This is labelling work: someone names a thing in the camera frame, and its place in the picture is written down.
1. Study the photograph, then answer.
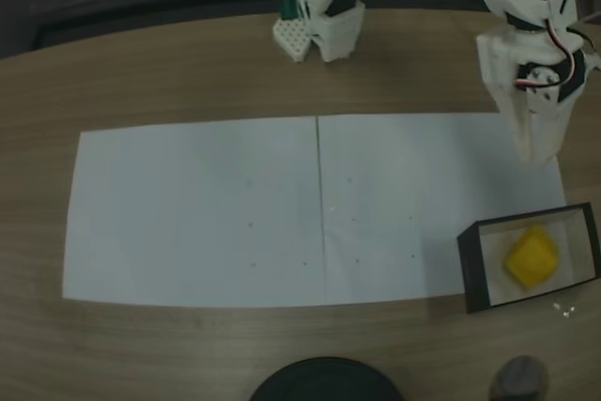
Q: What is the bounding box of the yellow cube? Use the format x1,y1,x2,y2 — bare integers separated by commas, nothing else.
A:
502,225,562,289

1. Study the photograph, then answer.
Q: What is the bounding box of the dark brown cardboard box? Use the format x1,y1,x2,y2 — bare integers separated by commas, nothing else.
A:
456,202,601,316

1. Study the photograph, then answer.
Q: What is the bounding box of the white paper sheet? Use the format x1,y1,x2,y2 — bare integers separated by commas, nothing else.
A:
316,112,567,304
62,115,326,309

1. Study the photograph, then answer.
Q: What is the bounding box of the black round lamp base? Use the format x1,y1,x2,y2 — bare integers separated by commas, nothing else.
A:
248,356,405,401

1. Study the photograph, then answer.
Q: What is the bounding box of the red white black servo wire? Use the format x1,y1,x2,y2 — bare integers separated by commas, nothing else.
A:
514,0,583,90

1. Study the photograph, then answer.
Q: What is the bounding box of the round table cable grommet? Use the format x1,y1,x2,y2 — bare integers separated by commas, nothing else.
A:
487,354,550,401

